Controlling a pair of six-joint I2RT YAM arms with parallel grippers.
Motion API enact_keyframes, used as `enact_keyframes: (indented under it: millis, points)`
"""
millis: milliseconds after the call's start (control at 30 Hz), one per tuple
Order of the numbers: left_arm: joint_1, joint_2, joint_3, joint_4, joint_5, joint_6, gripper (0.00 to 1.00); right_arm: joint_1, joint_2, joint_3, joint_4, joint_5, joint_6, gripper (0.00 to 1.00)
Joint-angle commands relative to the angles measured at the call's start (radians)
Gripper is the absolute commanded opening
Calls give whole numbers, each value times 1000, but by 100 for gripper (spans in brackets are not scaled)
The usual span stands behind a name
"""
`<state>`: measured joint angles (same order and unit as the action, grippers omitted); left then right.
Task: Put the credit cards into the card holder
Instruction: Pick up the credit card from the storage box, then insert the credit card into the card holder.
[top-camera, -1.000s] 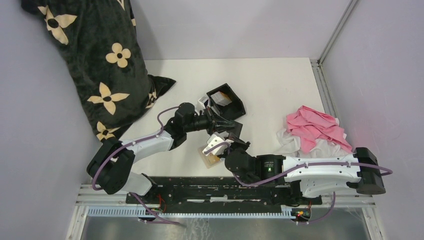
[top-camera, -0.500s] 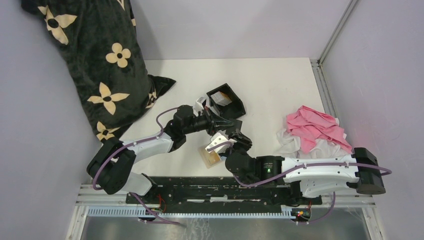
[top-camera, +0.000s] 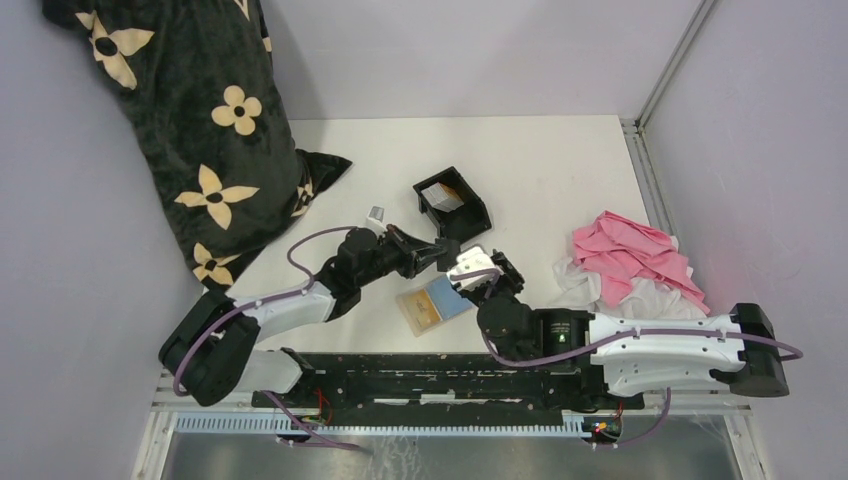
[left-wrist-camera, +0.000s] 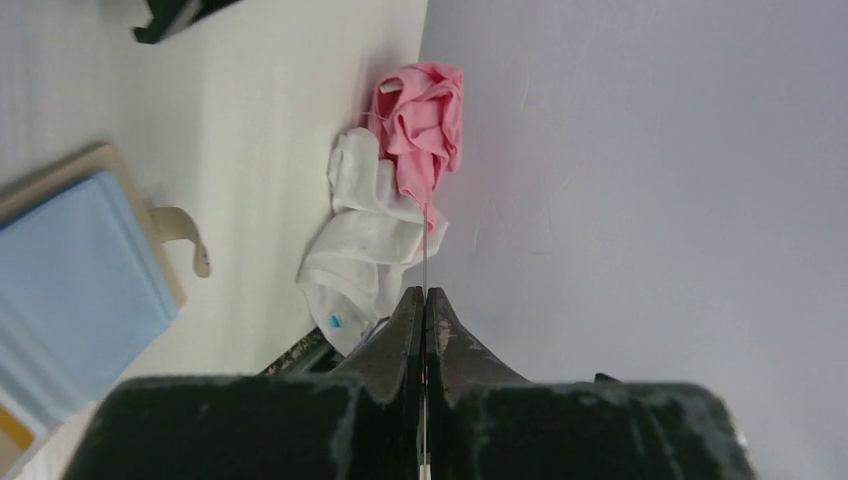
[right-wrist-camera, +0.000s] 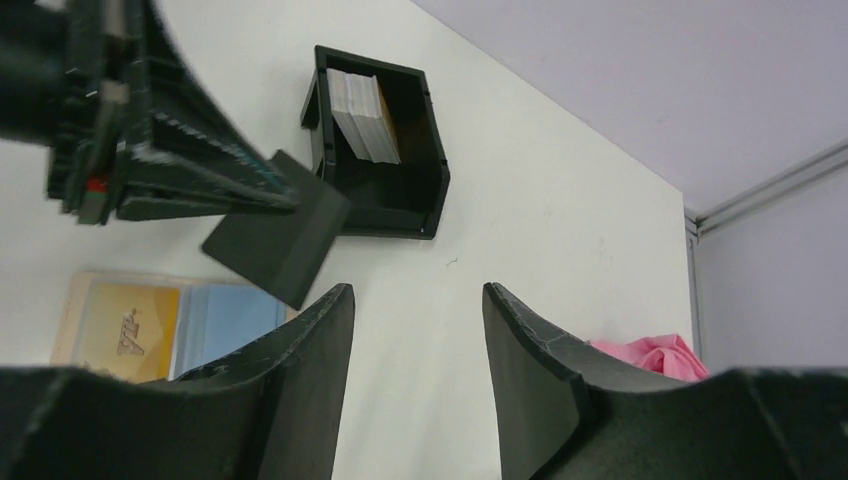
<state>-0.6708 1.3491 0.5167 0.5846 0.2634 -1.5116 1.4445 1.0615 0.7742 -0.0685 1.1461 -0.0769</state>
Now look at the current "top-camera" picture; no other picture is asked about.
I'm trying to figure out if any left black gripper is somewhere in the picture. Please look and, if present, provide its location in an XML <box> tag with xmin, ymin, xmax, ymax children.
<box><xmin>357</xmin><ymin>224</ymin><xmax>447</xmax><ymax>288</ymax></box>

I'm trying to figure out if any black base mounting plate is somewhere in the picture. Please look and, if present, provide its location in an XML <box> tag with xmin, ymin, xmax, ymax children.
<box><xmin>251</xmin><ymin>353</ymin><xmax>645</xmax><ymax>427</ymax></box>

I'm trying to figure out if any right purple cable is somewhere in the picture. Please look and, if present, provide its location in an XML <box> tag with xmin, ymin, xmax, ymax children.
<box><xmin>450</xmin><ymin>267</ymin><xmax>804</xmax><ymax>449</ymax></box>

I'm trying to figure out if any black floral blanket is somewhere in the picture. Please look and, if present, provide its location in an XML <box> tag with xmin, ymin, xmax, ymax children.
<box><xmin>41</xmin><ymin>1</ymin><xmax>351</xmax><ymax>291</ymax></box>

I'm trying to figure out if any stack of credit cards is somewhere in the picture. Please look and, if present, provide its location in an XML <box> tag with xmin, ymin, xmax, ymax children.
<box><xmin>421</xmin><ymin>182</ymin><xmax>465</xmax><ymax>213</ymax></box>

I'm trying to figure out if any black plastic tray box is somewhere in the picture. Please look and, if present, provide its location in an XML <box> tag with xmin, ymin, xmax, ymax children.
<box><xmin>413</xmin><ymin>166</ymin><xmax>493</xmax><ymax>244</ymax></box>

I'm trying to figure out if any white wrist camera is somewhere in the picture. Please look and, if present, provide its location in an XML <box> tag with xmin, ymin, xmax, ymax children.
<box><xmin>365</xmin><ymin>206</ymin><xmax>387</xmax><ymax>235</ymax></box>
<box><xmin>448</xmin><ymin>258</ymin><xmax>502</xmax><ymax>292</ymax></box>

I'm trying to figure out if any pink cloth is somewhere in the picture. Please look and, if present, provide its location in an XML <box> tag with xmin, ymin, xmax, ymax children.
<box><xmin>572</xmin><ymin>211</ymin><xmax>710</xmax><ymax>314</ymax></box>

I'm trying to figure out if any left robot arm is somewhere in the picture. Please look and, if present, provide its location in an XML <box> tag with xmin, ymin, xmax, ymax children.
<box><xmin>158</xmin><ymin>225</ymin><xmax>460</xmax><ymax>407</ymax></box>

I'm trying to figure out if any white slotted cable duct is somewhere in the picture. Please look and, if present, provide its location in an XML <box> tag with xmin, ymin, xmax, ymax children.
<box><xmin>173</xmin><ymin>411</ymin><xmax>587</xmax><ymax>439</ymax></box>

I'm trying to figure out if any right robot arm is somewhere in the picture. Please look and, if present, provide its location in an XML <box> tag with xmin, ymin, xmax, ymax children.
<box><xmin>451</xmin><ymin>248</ymin><xmax>804</xmax><ymax>408</ymax></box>

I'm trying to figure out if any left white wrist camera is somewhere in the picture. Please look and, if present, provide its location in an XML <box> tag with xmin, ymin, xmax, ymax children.
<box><xmin>365</xmin><ymin>206</ymin><xmax>387</xmax><ymax>235</ymax></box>

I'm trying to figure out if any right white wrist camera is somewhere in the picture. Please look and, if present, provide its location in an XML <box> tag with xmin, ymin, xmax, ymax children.
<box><xmin>448</xmin><ymin>258</ymin><xmax>502</xmax><ymax>292</ymax></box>

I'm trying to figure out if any white cloth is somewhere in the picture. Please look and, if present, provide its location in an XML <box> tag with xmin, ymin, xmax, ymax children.
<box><xmin>553</xmin><ymin>250</ymin><xmax>707</xmax><ymax>319</ymax></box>

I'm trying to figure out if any aluminium frame rail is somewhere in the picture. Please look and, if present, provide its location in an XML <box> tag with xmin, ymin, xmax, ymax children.
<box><xmin>620</xmin><ymin>0</ymin><xmax>721</xmax><ymax>236</ymax></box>

